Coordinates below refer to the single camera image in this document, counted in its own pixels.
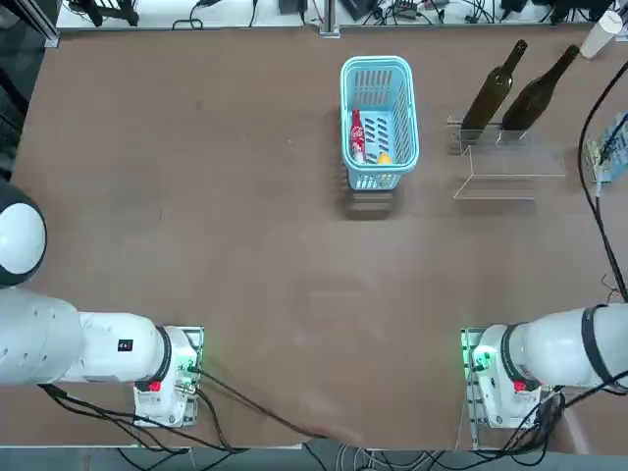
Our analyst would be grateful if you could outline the aluminium frame beam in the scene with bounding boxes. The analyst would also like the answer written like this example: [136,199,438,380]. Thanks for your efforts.
[29,0,61,49]

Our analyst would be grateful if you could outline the brown straight-shouldered wine bottle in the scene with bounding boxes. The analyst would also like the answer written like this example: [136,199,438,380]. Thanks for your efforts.
[459,39,529,132]

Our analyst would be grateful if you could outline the red soda bottle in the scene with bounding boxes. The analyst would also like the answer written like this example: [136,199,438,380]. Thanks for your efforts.
[349,108,366,163]

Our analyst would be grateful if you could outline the blue printed paper bag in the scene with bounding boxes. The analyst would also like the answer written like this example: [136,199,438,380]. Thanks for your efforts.
[586,110,628,185]

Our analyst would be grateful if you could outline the light blue plastic basket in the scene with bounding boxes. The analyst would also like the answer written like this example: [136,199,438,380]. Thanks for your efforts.
[340,55,420,191]

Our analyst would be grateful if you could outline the aluminium frame post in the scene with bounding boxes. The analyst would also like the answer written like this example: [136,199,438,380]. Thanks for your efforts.
[318,0,340,38]

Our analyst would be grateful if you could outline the clear acrylic stepped shelf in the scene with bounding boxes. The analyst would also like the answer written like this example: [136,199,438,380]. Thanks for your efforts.
[446,115,568,202]

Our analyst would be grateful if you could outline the black base cable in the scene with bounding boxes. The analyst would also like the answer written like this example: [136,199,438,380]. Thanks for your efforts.
[188,365,335,441]

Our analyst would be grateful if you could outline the paper cup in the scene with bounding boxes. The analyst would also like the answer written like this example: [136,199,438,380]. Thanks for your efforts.
[580,9,623,60]

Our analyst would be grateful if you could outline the black stand legs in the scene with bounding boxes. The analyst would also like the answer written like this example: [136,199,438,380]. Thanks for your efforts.
[66,0,141,26]

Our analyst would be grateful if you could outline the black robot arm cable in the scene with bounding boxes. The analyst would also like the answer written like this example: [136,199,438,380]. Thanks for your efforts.
[577,63,628,301]

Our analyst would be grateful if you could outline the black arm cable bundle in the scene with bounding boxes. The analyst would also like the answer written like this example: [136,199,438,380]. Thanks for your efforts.
[37,383,235,452]

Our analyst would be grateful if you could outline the brown sloping-shouldered wine bottle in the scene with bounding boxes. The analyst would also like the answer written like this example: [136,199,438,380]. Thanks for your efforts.
[499,43,581,133]

